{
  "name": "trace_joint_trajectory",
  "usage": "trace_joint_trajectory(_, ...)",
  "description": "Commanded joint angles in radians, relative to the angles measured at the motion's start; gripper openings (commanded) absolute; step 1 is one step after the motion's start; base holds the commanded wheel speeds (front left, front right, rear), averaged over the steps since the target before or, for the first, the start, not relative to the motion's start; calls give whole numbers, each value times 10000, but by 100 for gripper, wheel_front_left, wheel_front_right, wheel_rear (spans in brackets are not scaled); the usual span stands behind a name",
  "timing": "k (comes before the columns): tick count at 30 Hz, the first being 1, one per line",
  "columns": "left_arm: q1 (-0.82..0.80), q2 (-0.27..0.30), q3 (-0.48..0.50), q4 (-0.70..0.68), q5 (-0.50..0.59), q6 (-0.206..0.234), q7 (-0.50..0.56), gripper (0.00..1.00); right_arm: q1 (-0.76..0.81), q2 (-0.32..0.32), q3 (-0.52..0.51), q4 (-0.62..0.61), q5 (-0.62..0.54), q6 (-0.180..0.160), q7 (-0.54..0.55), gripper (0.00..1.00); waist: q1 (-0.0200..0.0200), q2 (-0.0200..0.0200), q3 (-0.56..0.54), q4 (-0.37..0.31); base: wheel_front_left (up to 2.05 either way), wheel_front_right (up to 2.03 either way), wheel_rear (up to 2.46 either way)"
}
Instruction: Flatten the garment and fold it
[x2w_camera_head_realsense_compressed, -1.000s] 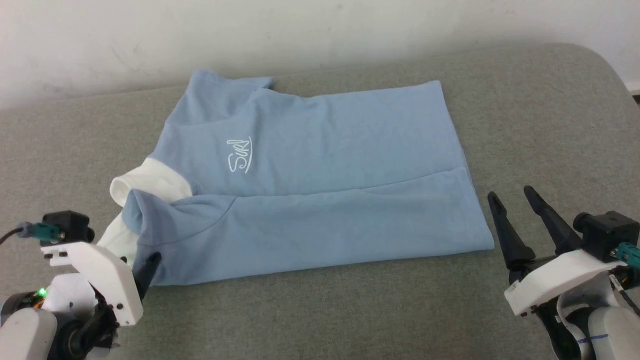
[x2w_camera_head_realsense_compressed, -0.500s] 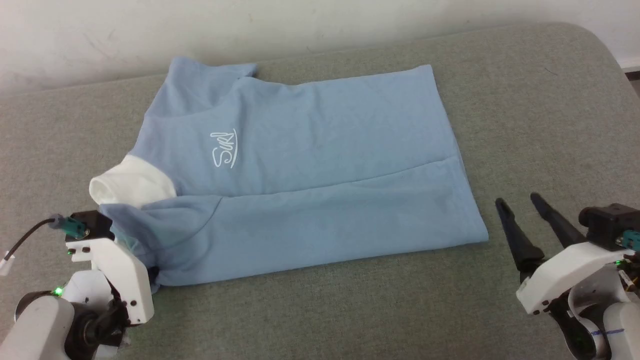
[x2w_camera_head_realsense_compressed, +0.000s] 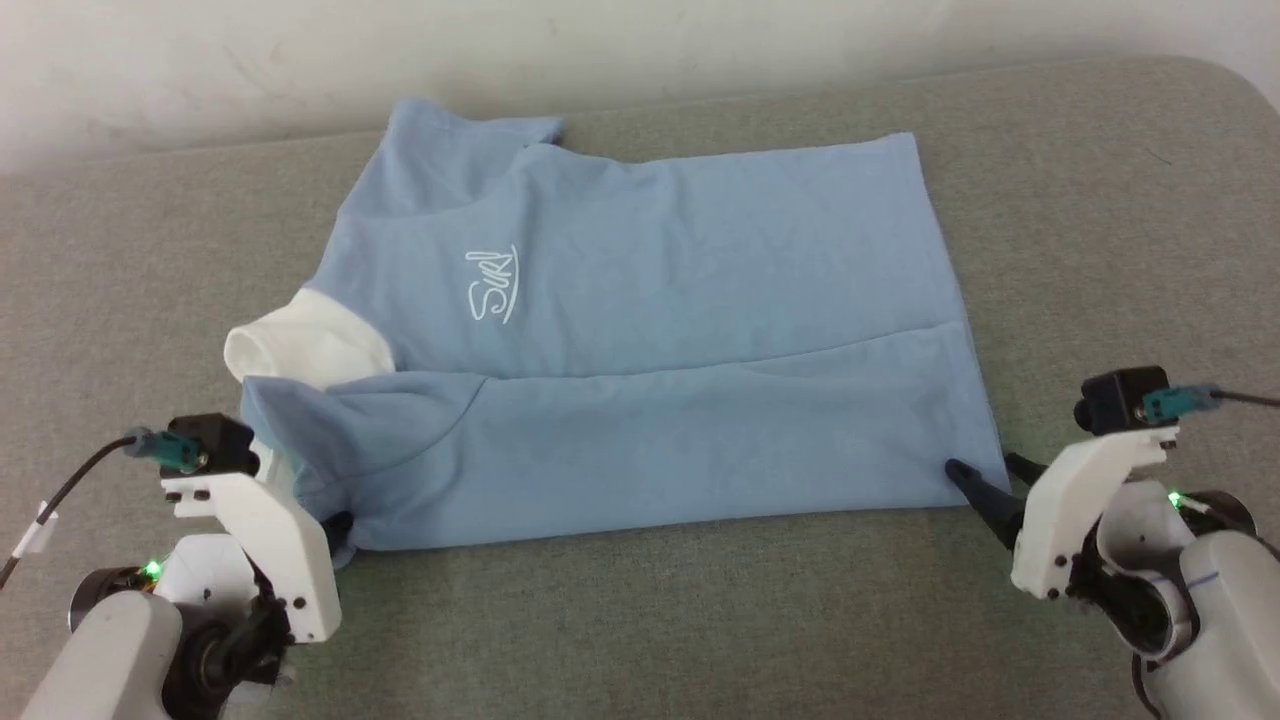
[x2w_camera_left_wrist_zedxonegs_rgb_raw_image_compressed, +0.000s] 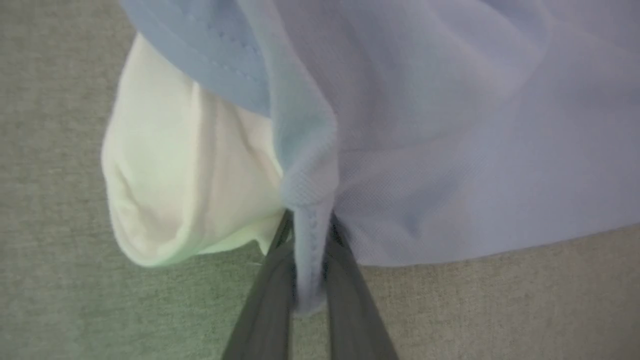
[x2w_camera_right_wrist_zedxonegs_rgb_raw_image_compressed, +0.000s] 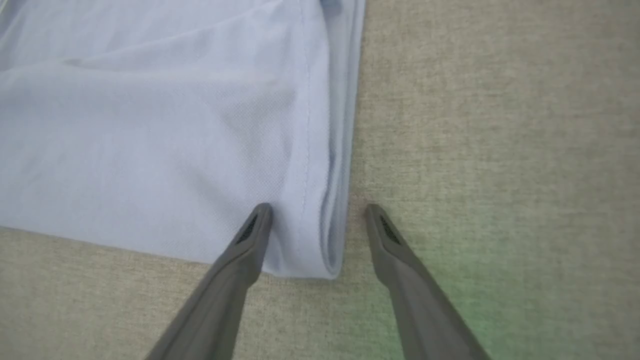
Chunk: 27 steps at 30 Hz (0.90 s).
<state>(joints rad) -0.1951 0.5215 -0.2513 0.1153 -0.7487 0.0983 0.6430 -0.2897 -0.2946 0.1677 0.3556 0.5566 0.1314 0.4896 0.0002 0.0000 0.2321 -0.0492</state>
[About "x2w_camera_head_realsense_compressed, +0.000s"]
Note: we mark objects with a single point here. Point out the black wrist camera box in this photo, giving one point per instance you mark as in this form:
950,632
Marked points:
215,445
1115,400

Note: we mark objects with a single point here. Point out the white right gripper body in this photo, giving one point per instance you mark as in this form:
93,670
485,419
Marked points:
1060,520

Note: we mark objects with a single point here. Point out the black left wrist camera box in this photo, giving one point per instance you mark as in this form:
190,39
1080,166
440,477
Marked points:
215,445

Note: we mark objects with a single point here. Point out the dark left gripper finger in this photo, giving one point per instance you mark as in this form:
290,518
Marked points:
340,532

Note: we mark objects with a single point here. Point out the grey fabric sofa cushion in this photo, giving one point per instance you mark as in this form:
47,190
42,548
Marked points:
640,630

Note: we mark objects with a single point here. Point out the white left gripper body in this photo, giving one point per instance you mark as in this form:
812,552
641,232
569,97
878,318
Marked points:
280,560

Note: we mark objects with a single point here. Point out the light blue white-collared T-shirt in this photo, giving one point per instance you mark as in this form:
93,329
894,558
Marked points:
650,300

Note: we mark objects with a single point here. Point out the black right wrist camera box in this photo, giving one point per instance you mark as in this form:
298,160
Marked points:
1115,400

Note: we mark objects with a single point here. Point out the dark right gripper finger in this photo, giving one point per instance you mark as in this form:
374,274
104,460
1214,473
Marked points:
1024,468
990,500

